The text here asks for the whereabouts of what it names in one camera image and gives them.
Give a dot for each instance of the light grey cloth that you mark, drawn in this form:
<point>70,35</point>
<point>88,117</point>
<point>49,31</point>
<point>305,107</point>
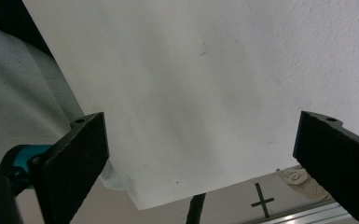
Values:
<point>18,93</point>

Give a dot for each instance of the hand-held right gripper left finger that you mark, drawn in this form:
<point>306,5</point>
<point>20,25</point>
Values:
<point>71,161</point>

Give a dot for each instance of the black tape cross mark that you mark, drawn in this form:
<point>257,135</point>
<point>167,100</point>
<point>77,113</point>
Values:
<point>262,200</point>

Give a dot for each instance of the black table leg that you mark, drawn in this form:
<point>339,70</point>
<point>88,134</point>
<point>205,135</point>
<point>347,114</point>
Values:
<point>195,210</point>

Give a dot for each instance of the aluminium profile rail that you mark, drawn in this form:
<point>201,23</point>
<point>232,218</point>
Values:
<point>310,216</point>

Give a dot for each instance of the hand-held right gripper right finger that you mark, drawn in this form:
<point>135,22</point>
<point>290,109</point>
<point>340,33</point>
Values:
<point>338,161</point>

